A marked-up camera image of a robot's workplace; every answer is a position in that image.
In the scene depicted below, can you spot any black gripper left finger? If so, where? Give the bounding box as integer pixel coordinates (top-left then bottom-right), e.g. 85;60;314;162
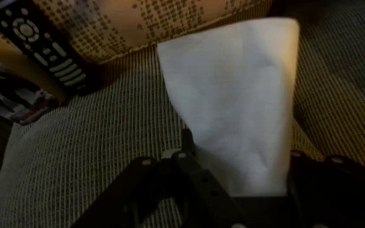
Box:
180;128;196;156

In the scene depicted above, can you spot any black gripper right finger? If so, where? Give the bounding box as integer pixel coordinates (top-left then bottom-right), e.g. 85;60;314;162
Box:
290;150;319;171

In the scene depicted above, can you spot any white paper napkin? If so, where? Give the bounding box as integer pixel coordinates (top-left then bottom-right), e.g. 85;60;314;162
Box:
156;17;302;199

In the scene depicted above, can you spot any grey woven sofa cushion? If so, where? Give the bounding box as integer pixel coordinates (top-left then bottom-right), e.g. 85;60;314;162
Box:
0;8;365;228

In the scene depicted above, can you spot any black remote control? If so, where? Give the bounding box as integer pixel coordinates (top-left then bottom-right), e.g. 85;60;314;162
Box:
0;0;91;93

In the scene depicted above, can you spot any white speckled flat pillow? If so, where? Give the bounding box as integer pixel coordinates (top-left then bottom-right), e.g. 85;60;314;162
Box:
0;0;276;67

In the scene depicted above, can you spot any glossy magazine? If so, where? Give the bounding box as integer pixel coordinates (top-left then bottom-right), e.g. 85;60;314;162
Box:
0;37;71;127

